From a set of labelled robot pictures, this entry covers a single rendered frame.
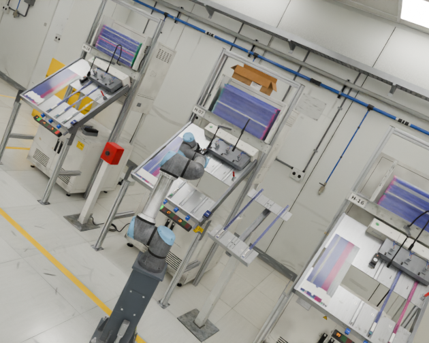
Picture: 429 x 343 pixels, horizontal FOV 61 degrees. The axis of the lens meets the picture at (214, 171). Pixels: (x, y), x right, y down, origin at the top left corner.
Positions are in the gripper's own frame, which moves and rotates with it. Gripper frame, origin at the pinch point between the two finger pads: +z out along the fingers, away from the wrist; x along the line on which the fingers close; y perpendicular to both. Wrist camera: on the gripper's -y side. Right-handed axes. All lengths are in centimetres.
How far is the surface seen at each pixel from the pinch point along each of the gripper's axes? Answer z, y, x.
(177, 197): 4.4, -29.4, -4.9
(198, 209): 4.7, -27.9, -23.8
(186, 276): 59, -68, -31
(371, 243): 18, 23, -133
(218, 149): 10.2, 22.4, -3.7
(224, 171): 13.6, 10.5, -17.5
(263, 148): 12, 44, -32
